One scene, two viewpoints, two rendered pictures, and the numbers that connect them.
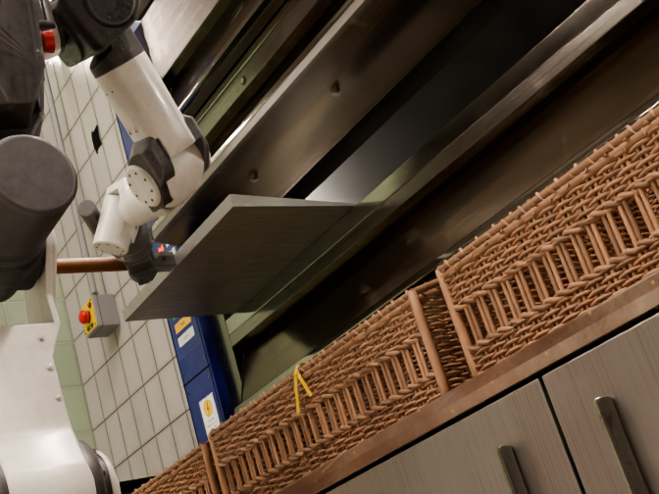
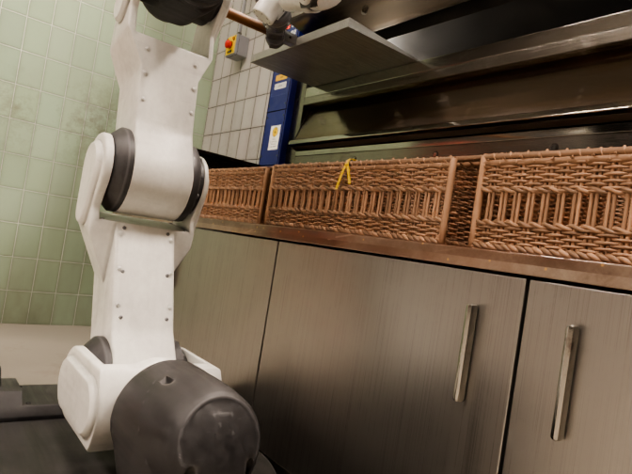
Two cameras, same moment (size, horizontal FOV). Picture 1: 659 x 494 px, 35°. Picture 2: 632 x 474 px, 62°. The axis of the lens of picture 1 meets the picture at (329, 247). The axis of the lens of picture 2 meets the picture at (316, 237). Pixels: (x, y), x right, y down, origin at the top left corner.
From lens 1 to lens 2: 0.41 m
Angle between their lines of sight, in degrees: 19
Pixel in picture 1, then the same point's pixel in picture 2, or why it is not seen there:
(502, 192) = (518, 102)
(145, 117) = not seen: outside the picture
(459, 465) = (432, 292)
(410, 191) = (457, 71)
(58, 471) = (171, 165)
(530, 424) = (500, 303)
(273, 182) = (373, 20)
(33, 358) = (184, 77)
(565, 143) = (580, 93)
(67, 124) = not seen: outside the picture
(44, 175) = not seen: outside the picture
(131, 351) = (246, 76)
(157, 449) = (238, 137)
